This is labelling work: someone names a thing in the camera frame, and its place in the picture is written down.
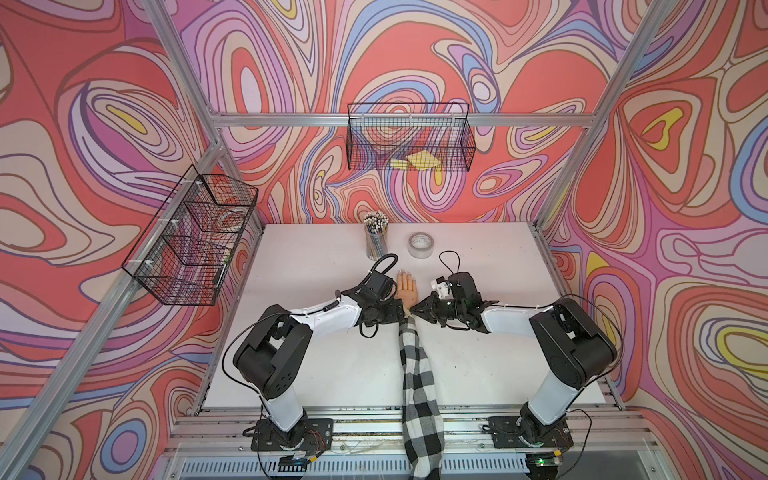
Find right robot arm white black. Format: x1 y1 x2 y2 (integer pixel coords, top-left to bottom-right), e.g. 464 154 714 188
409 272 619 444

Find mannequin hand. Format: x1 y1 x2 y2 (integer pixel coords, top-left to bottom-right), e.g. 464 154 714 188
395 271 420 317

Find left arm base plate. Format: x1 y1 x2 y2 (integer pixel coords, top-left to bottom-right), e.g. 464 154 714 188
251 418 334 453

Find plaid sleeved forearm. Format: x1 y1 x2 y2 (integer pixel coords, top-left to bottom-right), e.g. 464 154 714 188
399 317 445 479

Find black wire basket wall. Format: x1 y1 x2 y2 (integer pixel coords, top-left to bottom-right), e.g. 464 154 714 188
346 100 477 172
122 166 259 306

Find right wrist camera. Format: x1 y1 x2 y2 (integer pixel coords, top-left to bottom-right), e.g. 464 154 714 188
431 277 453 300

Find yellow sticky notes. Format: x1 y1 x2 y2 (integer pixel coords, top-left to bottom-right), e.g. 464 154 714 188
388 150 441 171

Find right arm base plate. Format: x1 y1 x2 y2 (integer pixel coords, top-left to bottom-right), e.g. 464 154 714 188
481 416 574 452

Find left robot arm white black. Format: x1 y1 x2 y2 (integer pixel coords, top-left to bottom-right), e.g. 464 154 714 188
232 271 405 435

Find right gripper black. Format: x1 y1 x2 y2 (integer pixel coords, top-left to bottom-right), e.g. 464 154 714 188
409 291 465 327

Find black wire basket left wall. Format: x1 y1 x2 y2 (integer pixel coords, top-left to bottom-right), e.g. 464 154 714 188
122 166 259 306

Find clear tape roll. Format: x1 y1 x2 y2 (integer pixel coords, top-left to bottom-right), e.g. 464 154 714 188
407 232 435 260

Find black wire basket back wall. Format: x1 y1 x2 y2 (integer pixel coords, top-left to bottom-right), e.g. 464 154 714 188
346 100 477 172

